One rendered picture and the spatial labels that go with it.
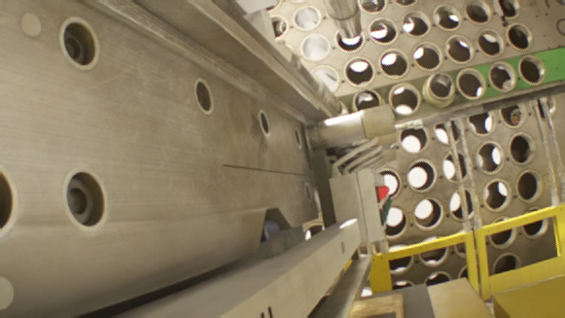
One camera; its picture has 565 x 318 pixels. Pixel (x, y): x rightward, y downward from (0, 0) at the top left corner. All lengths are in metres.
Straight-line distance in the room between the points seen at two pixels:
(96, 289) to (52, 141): 0.09
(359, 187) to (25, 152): 0.66
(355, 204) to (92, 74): 0.61
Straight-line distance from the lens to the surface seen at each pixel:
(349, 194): 0.76
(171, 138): 0.32
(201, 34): 0.38
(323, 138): 0.78
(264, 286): 0.23
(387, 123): 0.77
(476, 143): 2.77
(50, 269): 0.20
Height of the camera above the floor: 0.72
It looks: 9 degrees up
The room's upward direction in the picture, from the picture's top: 11 degrees counter-clockwise
